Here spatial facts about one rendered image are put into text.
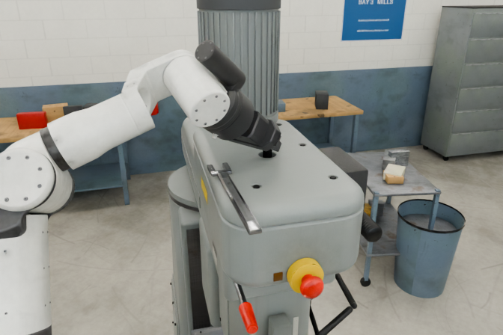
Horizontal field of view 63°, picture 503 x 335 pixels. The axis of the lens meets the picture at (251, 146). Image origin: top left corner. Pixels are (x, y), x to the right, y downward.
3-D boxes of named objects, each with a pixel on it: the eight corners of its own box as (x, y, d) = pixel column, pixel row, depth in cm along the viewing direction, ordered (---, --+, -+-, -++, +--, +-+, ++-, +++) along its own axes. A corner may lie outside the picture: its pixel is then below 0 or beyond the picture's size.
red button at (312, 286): (325, 299, 66) (326, 279, 65) (302, 303, 65) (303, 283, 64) (316, 286, 69) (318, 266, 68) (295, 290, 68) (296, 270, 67)
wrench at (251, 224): (269, 232, 57) (269, 227, 57) (242, 237, 56) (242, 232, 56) (227, 165, 79) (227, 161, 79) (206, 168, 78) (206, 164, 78)
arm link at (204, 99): (218, 149, 66) (175, 123, 56) (190, 110, 72) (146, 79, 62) (269, 100, 64) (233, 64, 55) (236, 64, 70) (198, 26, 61)
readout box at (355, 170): (365, 231, 125) (373, 169, 117) (338, 235, 123) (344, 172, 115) (337, 200, 143) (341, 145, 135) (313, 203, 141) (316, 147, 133)
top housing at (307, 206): (370, 274, 74) (380, 195, 68) (227, 299, 67) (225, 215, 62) (285, 169, 116) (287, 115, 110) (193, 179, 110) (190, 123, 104)
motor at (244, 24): (288, 128, 100) (293, -11, 89) (208, 134, 96) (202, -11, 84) (266, 107, 118) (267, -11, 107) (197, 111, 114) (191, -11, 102)
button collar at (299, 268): (322, 291, 69) (325, 262, 67) (290, 297, 68) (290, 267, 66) (318, 283, 71) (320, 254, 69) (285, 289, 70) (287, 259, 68)
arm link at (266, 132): (218, 149, 81) (181, 127, 71) (236, 106, 82) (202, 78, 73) (270, 165, 74) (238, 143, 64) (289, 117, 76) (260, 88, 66)
